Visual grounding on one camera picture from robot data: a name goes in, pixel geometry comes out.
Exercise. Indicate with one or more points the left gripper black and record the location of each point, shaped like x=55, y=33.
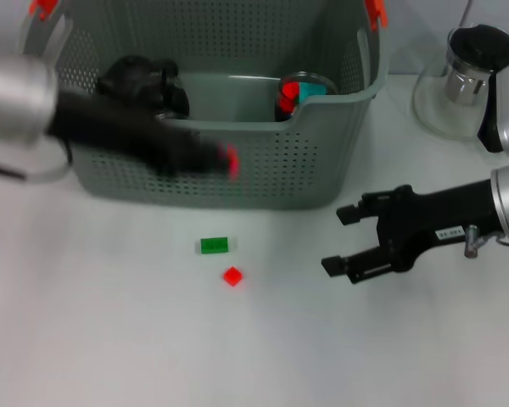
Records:
x=123, y=127

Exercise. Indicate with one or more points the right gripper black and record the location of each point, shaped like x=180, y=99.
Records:
x=441, y=216

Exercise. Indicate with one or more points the small orange-red notched brick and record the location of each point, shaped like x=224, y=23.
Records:
x=234, y=163

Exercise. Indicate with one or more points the green toy brick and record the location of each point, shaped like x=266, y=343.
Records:
x=214, y=246

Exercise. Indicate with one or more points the bright red toy brick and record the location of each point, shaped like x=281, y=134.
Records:
x=287, y=95

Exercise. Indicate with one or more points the teal square toy plate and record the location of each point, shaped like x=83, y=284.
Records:
x=311, y=91

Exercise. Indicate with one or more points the grey-green perforated storage bin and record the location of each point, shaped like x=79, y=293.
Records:
x=280, y=169

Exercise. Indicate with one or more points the small red square brick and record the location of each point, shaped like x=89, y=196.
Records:
x=232, y=276

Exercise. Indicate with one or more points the black clay teapot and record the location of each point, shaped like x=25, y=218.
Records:
x=127, y=74

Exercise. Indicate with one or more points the right gripper silver plug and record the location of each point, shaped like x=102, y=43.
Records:
x=471, y=246

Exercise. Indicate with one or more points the glass coffee pot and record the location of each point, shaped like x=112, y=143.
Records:
x=471, y=76

